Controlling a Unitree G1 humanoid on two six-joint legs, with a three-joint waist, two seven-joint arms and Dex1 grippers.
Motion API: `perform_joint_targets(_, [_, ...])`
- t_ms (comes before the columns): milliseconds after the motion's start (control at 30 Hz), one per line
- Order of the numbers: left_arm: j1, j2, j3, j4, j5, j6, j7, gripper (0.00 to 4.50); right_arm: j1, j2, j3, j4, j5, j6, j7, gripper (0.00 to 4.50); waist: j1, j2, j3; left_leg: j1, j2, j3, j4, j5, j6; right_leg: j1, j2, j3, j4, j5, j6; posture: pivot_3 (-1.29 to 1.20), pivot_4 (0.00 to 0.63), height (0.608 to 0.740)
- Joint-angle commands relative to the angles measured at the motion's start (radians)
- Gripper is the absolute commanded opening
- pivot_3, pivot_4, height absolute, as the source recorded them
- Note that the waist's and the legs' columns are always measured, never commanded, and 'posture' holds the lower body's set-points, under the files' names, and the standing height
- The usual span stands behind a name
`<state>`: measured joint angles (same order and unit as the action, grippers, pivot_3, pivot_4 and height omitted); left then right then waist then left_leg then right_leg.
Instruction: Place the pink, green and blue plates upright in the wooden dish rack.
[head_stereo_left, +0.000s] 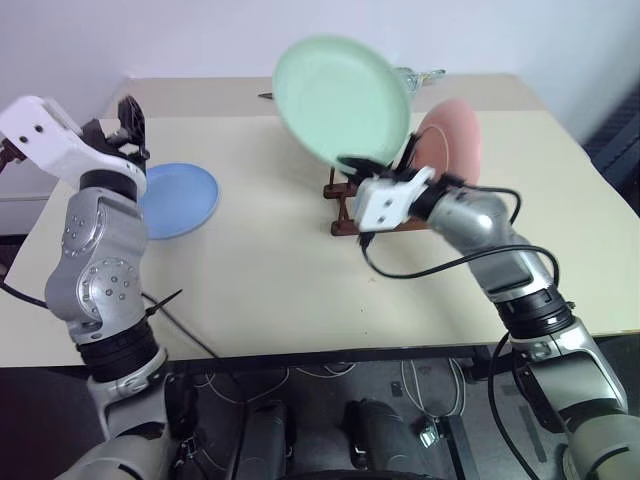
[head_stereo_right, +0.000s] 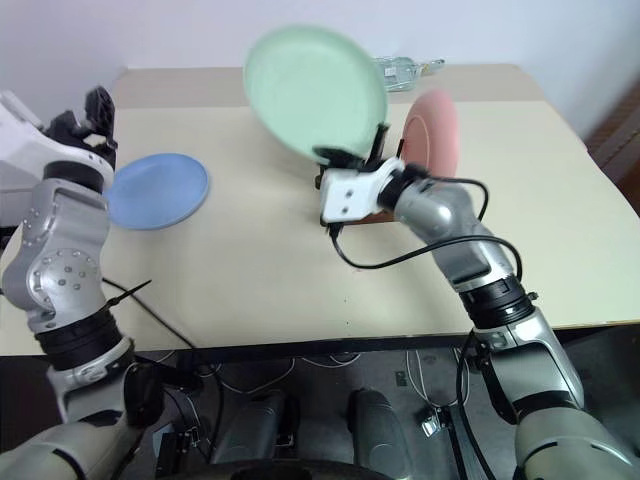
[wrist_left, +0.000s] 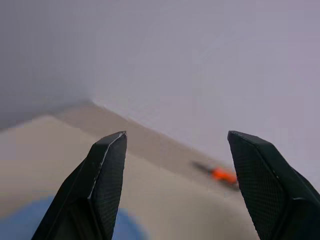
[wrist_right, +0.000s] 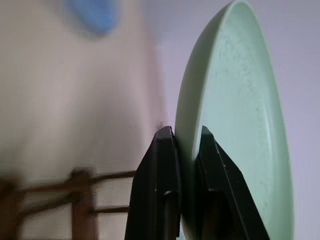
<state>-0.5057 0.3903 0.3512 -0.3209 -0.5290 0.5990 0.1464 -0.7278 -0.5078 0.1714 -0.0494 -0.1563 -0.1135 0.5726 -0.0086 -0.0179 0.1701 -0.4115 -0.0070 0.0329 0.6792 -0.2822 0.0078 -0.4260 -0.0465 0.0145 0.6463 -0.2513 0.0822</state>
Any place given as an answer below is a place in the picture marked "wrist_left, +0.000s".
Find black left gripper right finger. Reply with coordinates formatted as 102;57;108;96
226;130;320;240

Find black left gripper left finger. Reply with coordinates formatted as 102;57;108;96
31;130;128;240

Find orange and black tool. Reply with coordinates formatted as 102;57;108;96
191;160;241;192

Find blue plate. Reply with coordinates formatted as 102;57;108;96
0;196;151;240

